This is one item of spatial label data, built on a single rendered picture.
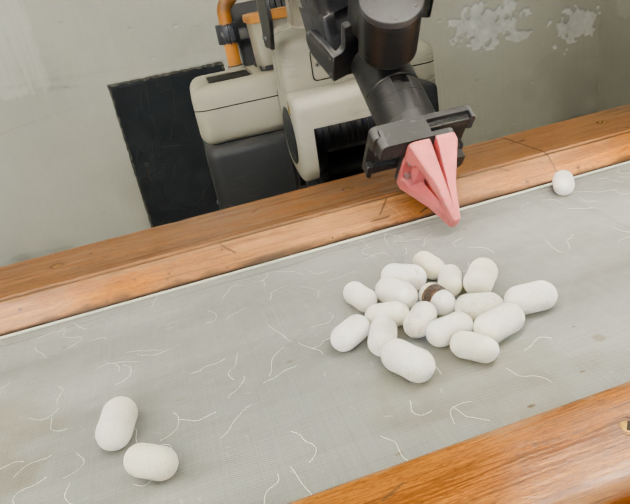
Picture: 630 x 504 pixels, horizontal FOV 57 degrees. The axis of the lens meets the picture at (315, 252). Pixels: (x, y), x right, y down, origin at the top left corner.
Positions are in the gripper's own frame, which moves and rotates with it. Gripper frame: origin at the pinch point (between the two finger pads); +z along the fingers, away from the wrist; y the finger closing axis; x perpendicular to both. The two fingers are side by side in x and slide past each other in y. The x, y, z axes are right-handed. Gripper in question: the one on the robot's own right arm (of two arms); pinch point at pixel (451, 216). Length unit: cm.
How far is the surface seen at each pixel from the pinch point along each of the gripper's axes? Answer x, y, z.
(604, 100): 156, 166, -107
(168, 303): 2.7, -26.2, -0.2
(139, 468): -11.9, -28.1, 15.0
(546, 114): 161, 140, -110
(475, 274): -7.5, -3.9, 8.3
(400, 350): -11.2, -12.1, 12.9
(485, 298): -9.1, -4.7, 10.7
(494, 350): -11.7, -6.8, 14.6
